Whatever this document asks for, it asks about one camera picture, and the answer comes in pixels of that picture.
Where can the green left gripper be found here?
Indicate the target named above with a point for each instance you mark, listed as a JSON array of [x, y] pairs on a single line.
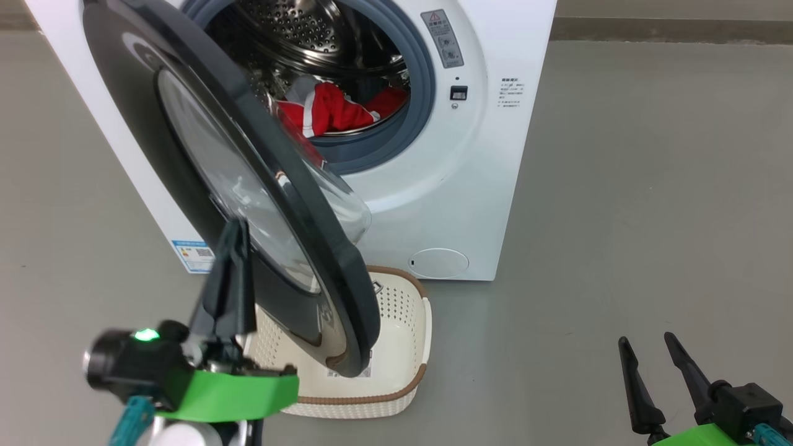
[[235, 393]]

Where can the blue energy label sticker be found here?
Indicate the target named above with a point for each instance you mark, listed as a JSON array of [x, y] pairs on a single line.
[[195, 256]]

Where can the round dark glass washer door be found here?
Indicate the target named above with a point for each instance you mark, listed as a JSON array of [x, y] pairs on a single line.
[[155, 142]]

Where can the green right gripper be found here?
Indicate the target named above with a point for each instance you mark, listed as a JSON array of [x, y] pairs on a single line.
[[700, 437]]

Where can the white printed paper label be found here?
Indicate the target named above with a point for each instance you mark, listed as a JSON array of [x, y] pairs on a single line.
[[362, 371]]

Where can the white front-load washing machine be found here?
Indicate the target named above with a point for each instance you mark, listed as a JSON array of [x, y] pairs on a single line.
[[495, 155]]

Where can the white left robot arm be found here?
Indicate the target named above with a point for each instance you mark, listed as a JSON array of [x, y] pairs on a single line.
[[186, 437]]

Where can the red and white garment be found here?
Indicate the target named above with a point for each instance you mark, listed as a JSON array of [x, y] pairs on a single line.
[[331, 108]]

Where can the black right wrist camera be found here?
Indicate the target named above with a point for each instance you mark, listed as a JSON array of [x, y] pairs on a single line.
[[746, 406]]

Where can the round white filter cover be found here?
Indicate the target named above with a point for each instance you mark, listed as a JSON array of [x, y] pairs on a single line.
[[438, 262]]

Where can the cream perforated laundry basket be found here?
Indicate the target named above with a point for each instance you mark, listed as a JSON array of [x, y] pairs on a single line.
[[403, 334]]

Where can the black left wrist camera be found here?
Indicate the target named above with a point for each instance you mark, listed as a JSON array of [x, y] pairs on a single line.
[[130, 365]]

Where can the grey warning label sticker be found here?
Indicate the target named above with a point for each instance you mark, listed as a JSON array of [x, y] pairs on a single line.
[[443, 38]]

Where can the perforated steel washer drum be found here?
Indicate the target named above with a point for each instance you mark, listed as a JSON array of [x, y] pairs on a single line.
[[291, 31]]

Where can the black door lock socket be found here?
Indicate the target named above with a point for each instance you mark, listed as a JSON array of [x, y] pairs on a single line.
[[458, 93]]

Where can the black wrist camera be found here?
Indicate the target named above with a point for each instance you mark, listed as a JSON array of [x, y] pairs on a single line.
[[130, 365], [746, 406]]

